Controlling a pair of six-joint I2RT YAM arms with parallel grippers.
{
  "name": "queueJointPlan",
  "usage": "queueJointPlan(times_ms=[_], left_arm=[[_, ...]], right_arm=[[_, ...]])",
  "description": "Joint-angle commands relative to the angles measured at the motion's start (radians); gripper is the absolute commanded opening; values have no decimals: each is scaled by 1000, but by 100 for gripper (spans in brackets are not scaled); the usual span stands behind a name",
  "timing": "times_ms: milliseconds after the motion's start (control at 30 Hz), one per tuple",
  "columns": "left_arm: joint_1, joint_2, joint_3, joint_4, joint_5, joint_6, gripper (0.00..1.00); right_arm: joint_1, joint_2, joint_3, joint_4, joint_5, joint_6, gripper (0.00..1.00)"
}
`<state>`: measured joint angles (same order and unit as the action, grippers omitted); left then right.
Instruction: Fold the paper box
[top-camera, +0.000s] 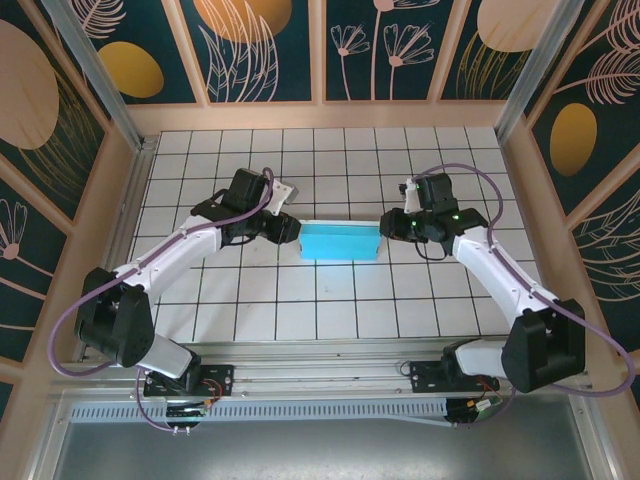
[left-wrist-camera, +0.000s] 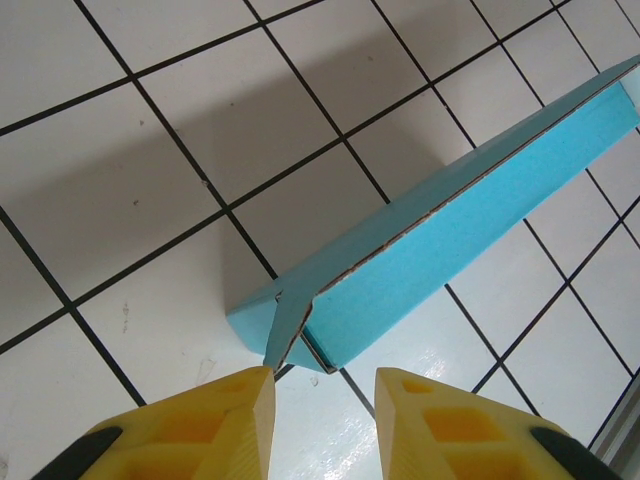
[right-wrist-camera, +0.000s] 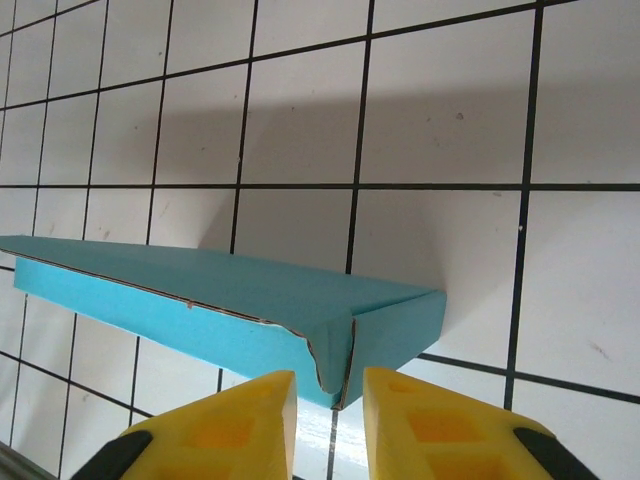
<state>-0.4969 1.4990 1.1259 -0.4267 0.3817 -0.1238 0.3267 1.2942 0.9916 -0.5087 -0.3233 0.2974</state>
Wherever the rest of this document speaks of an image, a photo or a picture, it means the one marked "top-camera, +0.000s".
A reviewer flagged aluminium rail frame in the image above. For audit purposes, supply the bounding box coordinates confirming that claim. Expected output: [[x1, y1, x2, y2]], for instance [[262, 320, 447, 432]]
[[49, 334, 601, 404]]

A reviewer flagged blue and white paper box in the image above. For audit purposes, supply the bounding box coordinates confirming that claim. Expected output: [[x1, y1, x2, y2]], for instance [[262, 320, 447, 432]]
[[298, 219, 384, 263]]

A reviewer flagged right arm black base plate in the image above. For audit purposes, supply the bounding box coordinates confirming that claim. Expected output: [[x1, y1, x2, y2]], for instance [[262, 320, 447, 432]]
[[409, 358, 501, 394]]

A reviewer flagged aluminium corner post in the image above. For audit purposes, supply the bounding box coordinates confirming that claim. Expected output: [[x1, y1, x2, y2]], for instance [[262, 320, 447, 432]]
[[42, 0, 151, 151], [493, 0, 587, 142]]

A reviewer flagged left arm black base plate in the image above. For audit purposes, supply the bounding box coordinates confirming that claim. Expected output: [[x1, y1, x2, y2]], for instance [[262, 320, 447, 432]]
[[143, 363, 236, 399]]

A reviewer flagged base wiring connector bundle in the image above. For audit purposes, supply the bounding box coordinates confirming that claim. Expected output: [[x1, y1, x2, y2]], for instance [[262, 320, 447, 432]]
[[164, 382, 224, 436], [447, 384, 506, 429]]

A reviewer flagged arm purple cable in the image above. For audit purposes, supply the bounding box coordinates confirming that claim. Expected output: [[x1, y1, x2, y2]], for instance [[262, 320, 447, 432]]
[[414, 163, 639, 429], [48, 167, 276, 434]]

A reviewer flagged grey metal sheet panel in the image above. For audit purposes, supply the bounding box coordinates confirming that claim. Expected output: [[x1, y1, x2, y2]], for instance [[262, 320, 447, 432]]
[[49, 422, 596, 480]]

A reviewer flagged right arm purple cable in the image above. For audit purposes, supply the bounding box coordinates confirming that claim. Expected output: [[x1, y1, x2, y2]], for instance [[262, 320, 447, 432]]
[[414, 163, 639, 429]]

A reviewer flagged aluminium side rail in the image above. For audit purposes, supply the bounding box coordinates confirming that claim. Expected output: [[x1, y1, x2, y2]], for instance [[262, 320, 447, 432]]
[[102, 137, 157, 351]]

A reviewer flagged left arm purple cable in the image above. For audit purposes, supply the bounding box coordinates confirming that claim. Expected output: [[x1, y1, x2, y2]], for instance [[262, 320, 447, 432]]
[[48, 167, 276, 434]]

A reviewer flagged grey slotted cable duct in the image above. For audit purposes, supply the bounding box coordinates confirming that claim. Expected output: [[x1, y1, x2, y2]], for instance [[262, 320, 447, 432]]
[[69, 397, 449, 425]]

